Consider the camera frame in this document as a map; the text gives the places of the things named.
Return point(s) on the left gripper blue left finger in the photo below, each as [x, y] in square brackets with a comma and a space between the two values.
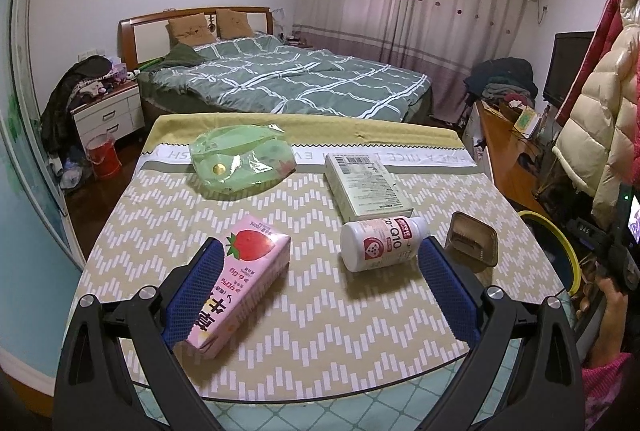
[187, 288]

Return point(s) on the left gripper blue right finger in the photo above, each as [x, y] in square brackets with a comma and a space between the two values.
[457, 305]

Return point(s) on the brown plastic tray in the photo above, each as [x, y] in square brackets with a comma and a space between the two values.
[471, 242]

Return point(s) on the pink strawberry milk carton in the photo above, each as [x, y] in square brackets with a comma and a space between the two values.
[255, 255]

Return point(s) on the white Q10 supplement bottle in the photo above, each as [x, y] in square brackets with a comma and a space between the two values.
[374, 244]

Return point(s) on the green plastic bag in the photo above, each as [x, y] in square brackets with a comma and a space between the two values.
[239, 157]

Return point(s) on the pale green cardboard box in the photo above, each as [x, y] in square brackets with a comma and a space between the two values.
[363, 189]

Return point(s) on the yellow rimmed blue trash bin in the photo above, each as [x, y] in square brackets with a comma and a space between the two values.
[558, 250]

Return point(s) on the person's hand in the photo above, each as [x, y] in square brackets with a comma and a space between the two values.
[608, 345]

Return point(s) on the patterned beige green tablecloth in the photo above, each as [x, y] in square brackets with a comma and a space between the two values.
[325, 349]

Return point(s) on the wooden desk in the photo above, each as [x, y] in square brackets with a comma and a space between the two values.
[503, 147]

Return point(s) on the sliding wardrobe door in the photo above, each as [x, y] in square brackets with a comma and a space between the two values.
[41, 261]

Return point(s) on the red bucket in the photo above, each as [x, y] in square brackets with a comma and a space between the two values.
[102, 155]

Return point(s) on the white bedside cabinet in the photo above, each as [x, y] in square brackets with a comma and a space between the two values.
[118, 113]

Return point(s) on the cream puffer jacket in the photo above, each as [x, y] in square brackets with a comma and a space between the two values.
[600, 125]

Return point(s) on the clothes pile on desk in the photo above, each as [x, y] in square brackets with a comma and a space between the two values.
[494, 79]

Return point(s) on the green checked duvet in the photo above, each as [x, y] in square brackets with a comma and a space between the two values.
[261, 74]

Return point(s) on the wooden bed with headboard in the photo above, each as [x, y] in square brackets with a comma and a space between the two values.
[144, 40]

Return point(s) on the left brown pillow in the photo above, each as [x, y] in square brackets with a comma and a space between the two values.
[193, 30]

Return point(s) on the brown pillow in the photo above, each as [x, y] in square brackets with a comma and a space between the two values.
[193, 30]
[233, 25]

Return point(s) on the right brown pillow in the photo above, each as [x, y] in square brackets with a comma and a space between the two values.
[233, 25]

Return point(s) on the black television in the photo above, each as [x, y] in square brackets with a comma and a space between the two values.
[569, 51]

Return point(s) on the pink striped curtain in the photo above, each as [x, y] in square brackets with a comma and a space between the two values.
[443, 39]

